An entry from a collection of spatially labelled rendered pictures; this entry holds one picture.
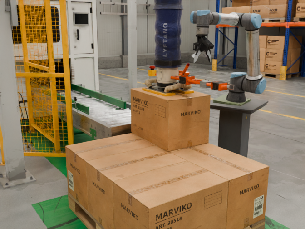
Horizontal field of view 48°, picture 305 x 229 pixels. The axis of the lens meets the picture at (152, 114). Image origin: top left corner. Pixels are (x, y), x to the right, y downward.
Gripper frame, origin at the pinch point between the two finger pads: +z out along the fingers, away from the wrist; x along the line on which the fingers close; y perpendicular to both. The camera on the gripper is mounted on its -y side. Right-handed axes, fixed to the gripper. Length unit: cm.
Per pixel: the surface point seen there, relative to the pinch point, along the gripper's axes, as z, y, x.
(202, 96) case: 27.0, 10.2, -10.9
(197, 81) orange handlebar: 13.4, 1.4, 3.2
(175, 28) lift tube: -23.7, 30.9, 2.0
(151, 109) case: 39, 35, 19
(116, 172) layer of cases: 69, 0, 70
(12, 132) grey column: 73, 146, 104
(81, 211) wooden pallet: 121, 53, 74
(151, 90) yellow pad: 25, 45, 14
